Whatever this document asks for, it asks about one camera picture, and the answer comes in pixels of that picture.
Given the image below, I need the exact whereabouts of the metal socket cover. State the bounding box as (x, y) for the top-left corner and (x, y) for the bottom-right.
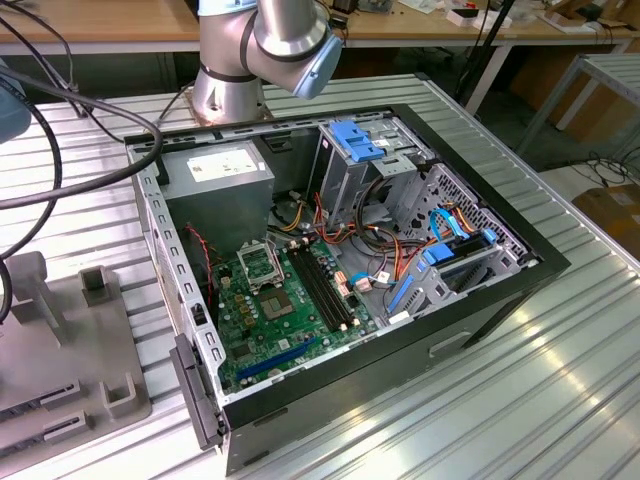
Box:
(235, 240), (285, 292)

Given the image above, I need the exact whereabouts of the CPU socket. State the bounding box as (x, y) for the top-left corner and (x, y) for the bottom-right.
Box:
(256, 288), (293, 321)

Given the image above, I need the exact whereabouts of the black RAM slot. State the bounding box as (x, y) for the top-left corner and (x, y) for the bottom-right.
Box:
(300, 246), (350, 326)
(305, 244), (356, 324)
(288, 249), (340, 332)
(294, 248), (345, 330)

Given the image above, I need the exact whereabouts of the socket locking lever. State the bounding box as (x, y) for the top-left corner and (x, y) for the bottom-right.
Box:
(267, 235), (288, 289)

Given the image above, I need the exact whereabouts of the grey metal drive cage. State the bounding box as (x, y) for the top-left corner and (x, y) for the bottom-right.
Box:
(305, 112), (436, 226)

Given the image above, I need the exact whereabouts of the grey power supply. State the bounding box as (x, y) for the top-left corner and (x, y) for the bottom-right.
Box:
(158, 139), (276, 261)

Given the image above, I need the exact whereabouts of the blue drive bay latch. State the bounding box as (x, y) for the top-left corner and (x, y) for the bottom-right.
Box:
(329, 119), (386, 164)

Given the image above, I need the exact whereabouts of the hard disk in blue carrier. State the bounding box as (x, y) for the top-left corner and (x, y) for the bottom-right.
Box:
(421, 227), (500, 269)

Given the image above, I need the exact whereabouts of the green motherboard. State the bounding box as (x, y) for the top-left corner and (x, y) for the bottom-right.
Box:
(212, 234), (381, 396)

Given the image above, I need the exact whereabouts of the white power supply label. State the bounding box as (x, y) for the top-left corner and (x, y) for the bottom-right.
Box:
(186, 152), (265, 184)

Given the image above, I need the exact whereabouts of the grey metal disk bay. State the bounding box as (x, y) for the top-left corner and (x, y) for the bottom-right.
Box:
(384, 244), (526, 326)

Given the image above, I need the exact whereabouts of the black case fan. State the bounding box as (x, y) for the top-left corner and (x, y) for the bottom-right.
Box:
(182, 222), (221, 306)

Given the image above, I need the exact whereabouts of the blue expansion slot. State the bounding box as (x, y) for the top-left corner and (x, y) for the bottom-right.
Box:
(235, 335), (319, 382)

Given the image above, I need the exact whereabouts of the black PC case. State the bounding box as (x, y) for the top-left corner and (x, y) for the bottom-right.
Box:
(123, 103), (573, 477)

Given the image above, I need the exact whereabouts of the grey parts rack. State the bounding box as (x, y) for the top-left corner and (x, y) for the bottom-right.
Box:
(0, 252), (154, 454)

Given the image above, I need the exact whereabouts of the white flat box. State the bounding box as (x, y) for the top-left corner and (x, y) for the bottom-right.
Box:
(446, 4), (514, 30)

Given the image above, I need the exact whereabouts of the black tripod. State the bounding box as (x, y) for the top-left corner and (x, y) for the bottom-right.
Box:
(452, 0), (516, 109)

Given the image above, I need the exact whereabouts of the wooden desk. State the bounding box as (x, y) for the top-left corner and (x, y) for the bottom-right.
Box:
(0, 0), (640, 56)

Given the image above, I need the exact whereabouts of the large brown cardboard box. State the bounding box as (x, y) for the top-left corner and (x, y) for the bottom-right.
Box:
(509, 49), (639, 146)

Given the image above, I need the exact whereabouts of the black round cable bundle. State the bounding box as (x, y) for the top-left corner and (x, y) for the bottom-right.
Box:
(349, 177), (401, 251)

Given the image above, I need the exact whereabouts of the coloured power wire bundle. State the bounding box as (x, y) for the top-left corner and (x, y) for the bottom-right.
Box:
(267, 192), (426, 281)

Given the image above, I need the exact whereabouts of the blue plastic bay rail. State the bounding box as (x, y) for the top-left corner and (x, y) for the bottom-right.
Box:
(387, 273), (416, 314)

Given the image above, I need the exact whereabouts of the blue flat data cable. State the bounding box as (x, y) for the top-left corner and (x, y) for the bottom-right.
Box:
(428, 207), (474, 246)

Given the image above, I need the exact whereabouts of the red twisted fan wire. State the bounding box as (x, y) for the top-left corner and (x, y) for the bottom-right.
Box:
(183, 224), (225, 309)

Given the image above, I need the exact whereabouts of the dark grey case handle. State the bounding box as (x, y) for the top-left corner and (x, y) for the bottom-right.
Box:
(168, 332), (226, 451)

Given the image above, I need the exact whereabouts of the thin black camera cable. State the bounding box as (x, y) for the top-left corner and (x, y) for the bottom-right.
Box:
(0, 97), (65, 324)

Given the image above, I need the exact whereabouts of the thick black camera cable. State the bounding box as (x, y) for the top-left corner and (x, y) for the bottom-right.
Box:
(0, 67), (165, 211)

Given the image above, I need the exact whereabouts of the cable with silver plug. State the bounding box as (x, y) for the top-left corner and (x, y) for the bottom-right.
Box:
(0, 2), (86, 101)

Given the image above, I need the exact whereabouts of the grey metal frame table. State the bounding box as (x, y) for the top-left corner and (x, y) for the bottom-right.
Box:
(517, 52), (640, 161)

